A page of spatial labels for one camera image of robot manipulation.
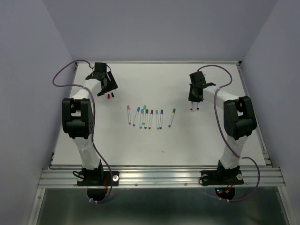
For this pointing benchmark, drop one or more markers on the dark green capped marker pen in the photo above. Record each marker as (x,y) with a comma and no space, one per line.
(146,118)

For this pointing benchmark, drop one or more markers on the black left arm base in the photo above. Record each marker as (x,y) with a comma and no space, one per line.
(99,183)

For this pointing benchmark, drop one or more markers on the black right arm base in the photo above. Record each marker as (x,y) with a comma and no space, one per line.
(224,182)

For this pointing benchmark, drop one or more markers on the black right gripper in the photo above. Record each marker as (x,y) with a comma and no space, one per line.
(192,98)

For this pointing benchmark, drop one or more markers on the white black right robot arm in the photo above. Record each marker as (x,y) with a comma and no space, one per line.
(235,117)

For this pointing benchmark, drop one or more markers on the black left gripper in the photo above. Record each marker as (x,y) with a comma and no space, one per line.
(111,85)

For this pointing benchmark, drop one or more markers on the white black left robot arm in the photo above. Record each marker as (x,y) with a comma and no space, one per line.
(78,113)

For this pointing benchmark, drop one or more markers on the light green capped marker pen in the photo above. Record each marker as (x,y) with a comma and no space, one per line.
(143,115)

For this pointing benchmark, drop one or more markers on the brown capped marker pen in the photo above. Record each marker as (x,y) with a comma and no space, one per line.
(150,119)

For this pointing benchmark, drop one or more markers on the pink capped marker pen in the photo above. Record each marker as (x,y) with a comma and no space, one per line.
(129,115)

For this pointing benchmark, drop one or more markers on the grey capped marker pen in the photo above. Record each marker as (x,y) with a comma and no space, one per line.
(141,119)

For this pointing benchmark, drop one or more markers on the aluminium rail frame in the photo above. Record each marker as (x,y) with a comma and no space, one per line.
(159,169)

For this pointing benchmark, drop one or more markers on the purple capped marker pen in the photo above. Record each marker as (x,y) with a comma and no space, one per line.
(161,119)

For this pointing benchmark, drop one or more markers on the light blue capped marker pen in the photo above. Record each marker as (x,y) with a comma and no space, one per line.
(157,119)

